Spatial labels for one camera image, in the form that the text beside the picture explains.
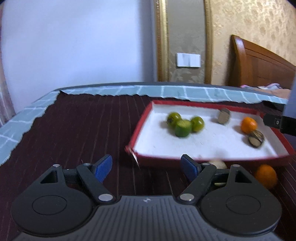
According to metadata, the green tomato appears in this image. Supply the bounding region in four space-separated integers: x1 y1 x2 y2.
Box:
166 112 182 130
190 116 205 133

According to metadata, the clothes pile on bed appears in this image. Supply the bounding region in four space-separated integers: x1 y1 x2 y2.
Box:
241 83 291 99

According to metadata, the blue electric kettle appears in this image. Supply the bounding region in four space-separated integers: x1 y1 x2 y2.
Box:
282 78 296 118

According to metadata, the teal checked tablecloth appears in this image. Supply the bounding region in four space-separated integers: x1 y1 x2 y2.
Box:
1 83 287 164

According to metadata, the dark maroon striped cloth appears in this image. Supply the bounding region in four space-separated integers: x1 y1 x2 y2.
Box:
0 90 296 241

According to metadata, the black sugarcane piece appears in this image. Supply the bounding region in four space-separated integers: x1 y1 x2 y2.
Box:
218 108 231 125

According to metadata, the wooden bed headboard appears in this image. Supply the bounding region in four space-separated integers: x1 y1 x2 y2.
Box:
228 35 295 89

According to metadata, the orange mandarin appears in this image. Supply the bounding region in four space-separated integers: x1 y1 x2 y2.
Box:
255 164 278 189
240 117 257 134

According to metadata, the white wall switch panel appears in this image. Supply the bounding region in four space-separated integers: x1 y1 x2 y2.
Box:
176 53 201 68

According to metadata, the cut green lime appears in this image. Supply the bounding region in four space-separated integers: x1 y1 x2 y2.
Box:
175 120 192 138

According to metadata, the sugarcane piece white end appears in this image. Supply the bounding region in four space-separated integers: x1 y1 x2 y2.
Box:
209 160 228 187

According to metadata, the gold picture frame panel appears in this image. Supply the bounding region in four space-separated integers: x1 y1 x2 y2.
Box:
152 1 213 84

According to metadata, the knobby sugarcane piece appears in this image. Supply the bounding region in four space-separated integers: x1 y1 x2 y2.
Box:
248 130 265 148

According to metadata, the red shallow cardboard box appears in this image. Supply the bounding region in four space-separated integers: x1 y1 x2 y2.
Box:
125 100 295 167

